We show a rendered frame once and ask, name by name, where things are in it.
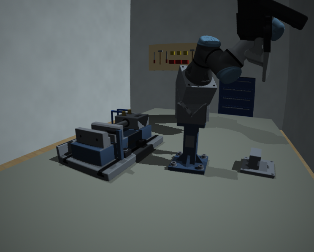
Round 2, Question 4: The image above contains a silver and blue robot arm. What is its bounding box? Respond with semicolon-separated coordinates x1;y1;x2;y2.
185;0;308;86

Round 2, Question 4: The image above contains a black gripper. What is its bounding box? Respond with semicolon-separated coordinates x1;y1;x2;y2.
236;0;273;82

